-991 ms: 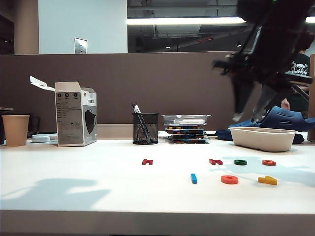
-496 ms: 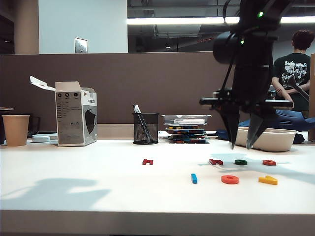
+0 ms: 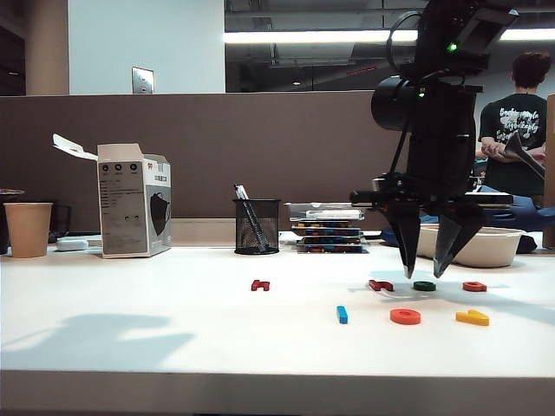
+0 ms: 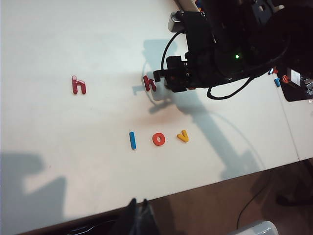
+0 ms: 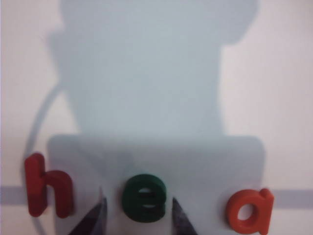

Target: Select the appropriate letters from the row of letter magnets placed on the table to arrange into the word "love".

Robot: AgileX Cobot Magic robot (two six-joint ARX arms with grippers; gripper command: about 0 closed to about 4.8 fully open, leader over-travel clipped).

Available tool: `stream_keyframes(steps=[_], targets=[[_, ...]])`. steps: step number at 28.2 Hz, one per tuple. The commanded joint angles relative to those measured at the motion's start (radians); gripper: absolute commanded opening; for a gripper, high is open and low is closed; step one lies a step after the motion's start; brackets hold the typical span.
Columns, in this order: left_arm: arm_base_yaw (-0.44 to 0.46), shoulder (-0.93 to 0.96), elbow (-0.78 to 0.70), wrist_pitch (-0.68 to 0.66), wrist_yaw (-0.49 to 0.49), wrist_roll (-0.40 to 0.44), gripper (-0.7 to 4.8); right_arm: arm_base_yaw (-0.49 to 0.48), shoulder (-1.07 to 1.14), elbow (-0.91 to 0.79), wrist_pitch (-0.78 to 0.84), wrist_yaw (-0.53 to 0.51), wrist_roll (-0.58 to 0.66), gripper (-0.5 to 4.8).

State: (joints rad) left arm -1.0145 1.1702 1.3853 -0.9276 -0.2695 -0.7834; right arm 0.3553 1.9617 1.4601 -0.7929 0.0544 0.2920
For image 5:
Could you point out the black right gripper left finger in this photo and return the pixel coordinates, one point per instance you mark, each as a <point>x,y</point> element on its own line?
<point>95,220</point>

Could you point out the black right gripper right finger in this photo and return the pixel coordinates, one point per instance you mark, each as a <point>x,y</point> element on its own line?
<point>181,220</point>

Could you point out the green letter e magnet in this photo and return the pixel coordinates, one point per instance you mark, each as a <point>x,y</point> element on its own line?
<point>129,195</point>

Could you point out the orange letter a magnet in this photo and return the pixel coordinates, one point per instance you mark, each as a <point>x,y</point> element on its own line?
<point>234,208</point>

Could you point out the red letter h magnet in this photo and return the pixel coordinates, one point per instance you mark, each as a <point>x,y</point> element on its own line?
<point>34,186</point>

